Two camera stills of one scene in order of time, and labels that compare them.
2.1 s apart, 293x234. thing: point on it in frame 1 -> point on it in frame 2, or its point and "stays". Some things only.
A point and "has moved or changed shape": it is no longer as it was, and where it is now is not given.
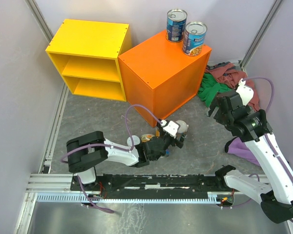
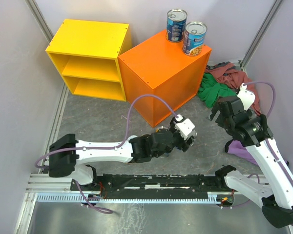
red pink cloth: (227, 73) stays
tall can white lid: (182, 129) has moved or changed shape
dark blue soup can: (176, 21) stays
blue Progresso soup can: (194, 38) stays
